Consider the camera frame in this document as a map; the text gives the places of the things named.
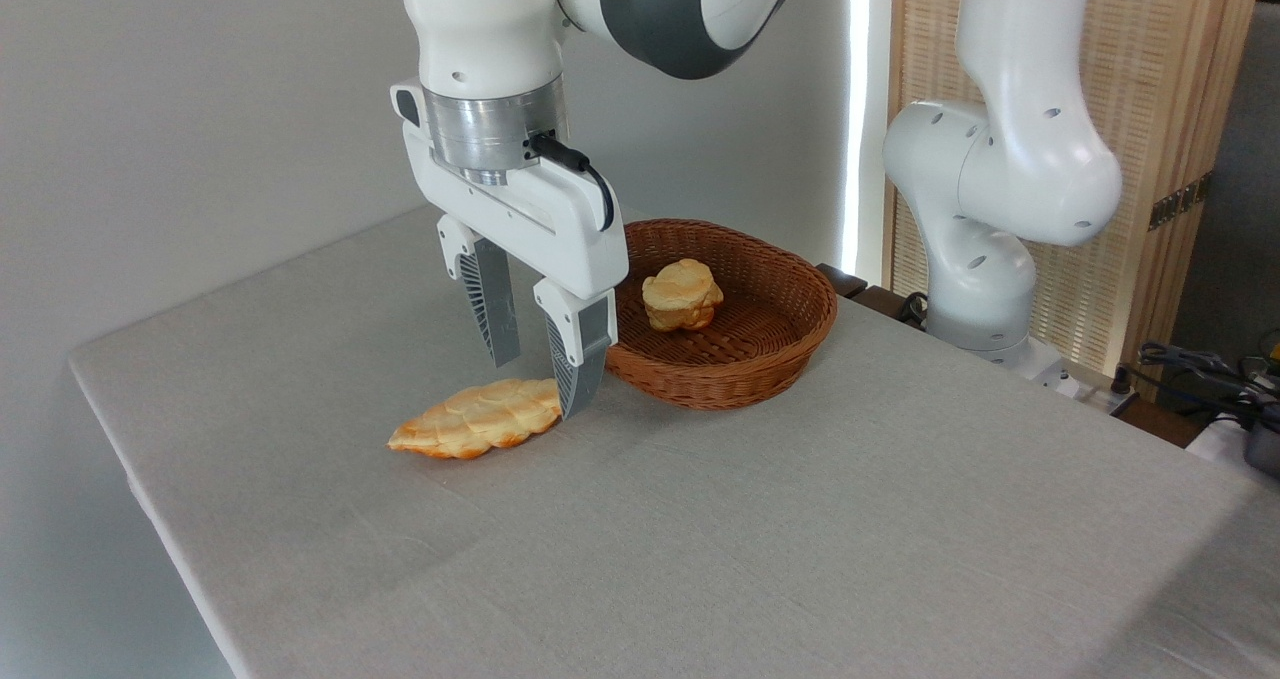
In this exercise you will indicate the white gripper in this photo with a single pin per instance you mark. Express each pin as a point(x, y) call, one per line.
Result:
point(520, 214)

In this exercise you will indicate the long braided bread loaf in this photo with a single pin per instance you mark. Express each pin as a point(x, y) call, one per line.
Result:
point(475, 419)

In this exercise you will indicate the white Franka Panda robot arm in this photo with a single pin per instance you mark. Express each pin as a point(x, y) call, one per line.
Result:
point(1000, 159)

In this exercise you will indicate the small round bread roll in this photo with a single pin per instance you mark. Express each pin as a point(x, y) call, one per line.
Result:
point(682, 294)

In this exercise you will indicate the brown wicker basket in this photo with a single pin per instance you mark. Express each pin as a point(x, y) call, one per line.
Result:
point(760, 359)

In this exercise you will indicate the grey tablecloth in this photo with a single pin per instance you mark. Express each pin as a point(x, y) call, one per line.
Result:
point(700, 539)

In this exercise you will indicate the dark brown wooden side table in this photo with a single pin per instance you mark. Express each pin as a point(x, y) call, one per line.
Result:
point(868, 294)

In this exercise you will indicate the brass screen hinge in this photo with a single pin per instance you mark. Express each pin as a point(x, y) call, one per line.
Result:
point(1180, 200)

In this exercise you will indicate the wooden slatted folding screen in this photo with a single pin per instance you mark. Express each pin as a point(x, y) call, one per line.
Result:
point(1150, 59)

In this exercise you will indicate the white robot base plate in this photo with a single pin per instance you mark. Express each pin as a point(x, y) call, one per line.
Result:
point(1045, 367)

